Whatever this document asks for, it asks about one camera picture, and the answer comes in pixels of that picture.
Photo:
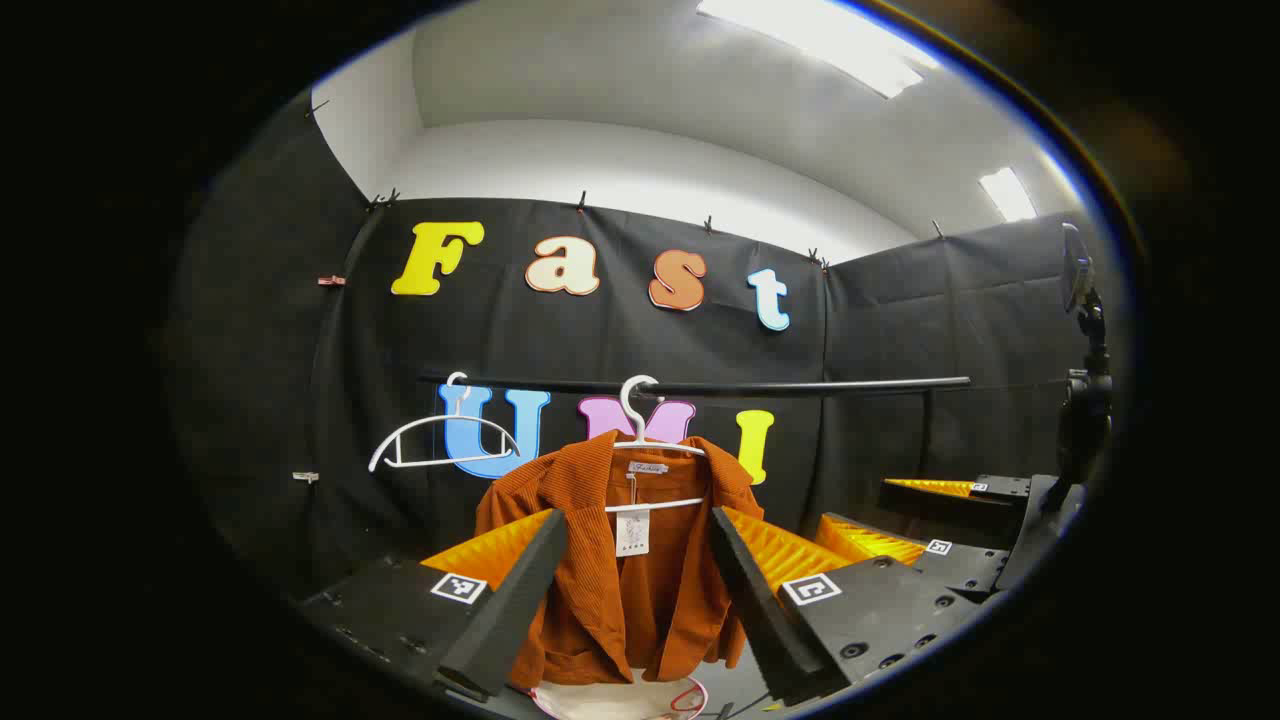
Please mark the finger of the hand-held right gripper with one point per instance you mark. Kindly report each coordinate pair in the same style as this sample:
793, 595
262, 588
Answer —
1000, 488
960, 570

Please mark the small ceiling light panel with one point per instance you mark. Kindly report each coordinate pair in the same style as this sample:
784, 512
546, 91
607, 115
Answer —
1008, 195

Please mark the black backdrop cloth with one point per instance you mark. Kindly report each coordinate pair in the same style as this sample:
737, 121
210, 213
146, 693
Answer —
620, 340

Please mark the black clothes rack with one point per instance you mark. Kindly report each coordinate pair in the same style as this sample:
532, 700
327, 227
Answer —
800, 386

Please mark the large ceiling light panel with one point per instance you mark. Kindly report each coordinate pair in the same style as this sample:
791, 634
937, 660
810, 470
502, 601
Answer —
820, 40

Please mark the white laundry hamper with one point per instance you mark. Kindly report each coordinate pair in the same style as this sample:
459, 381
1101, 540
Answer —
620, 702

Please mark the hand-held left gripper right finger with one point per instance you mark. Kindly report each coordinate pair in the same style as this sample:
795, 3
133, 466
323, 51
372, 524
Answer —
775, 630

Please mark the white clothes hanger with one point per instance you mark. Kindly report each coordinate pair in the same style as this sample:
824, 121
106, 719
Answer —
458, 398
628, 408

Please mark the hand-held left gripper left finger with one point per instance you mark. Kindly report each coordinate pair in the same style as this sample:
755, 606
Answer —
500, 620

